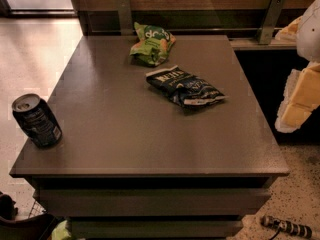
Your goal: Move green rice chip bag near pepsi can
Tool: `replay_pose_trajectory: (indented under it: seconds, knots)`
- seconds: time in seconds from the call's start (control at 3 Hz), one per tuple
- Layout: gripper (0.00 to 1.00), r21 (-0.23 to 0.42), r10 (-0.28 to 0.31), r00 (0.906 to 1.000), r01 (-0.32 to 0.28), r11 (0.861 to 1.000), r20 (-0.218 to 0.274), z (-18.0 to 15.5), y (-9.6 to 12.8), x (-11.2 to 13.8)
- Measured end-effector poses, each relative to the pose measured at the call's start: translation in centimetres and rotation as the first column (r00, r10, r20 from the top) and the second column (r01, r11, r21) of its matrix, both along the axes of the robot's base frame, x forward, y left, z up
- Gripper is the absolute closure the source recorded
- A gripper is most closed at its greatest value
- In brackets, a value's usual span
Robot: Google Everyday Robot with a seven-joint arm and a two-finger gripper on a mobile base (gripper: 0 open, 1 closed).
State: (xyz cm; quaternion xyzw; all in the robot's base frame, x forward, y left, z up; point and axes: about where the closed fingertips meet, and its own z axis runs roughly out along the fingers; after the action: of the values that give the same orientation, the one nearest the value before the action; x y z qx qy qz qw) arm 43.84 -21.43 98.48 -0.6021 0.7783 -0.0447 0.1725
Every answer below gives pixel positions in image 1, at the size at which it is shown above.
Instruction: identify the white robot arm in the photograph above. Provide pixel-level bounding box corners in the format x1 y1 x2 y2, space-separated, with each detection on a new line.
275 0 320 133

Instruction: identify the green bag under table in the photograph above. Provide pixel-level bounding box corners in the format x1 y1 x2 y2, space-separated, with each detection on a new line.
51 220 72 240

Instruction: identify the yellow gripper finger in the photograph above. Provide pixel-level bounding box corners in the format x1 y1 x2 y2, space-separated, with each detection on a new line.
275 17 302 42
275 62 320 133

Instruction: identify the left metal wall bracket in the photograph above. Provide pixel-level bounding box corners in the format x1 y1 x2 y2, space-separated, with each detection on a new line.
116 0 133 36

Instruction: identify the dark pepsi can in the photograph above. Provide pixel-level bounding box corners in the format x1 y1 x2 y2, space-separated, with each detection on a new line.
12 93 62 148

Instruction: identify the right metal wall bracket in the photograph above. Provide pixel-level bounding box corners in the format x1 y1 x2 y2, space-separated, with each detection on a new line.
257 0 286 45

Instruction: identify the upper grey drawer front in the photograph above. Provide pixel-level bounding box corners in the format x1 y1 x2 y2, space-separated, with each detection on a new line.
35 189 270 217

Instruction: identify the grey drawer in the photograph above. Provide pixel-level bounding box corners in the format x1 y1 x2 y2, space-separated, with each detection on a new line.
71 220 243 240
35 189 270 217

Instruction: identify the lower grey drawer front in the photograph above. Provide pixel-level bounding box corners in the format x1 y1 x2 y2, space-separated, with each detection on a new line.
71 220 243 240

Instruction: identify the dark chair at corner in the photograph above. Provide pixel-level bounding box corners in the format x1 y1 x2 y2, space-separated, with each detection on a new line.
0 192 58 240

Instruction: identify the green rice chip bag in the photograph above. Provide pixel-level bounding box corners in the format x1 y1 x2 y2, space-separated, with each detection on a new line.
130 22 176 67

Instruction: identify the black white striped tool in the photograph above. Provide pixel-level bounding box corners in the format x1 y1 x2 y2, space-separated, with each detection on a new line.
260 215 316 240

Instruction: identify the metal wall bracket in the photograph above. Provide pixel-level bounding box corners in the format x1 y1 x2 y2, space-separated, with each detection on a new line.
116 0 133 36
257 0 286 45

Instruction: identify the dark blue chip bag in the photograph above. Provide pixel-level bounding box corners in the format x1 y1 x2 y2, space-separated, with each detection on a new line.
146 66 226 107

